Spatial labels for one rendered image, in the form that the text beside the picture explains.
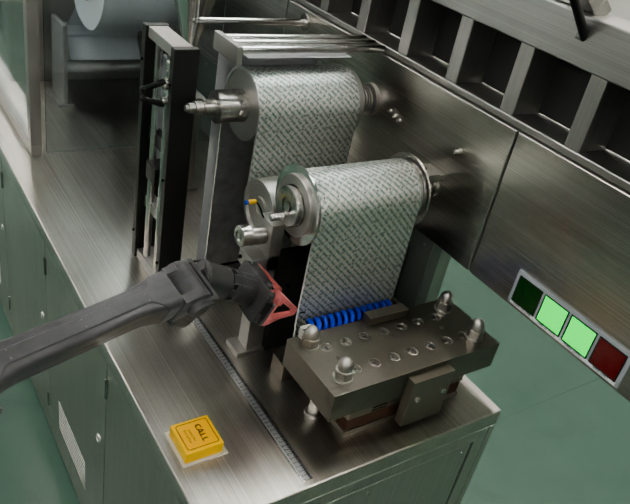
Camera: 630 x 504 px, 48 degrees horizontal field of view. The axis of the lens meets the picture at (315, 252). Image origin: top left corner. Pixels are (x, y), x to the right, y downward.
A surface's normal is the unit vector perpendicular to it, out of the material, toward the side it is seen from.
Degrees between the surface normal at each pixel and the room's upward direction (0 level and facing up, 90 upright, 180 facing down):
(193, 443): 0
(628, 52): 90
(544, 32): 90
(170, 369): 0
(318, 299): 90
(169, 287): 27
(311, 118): 92
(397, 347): 0
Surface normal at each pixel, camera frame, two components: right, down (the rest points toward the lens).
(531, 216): -0.83, 0.16
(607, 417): 0.18, -0.83
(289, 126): 0.52, 0.55
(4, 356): 0.54, -0.55
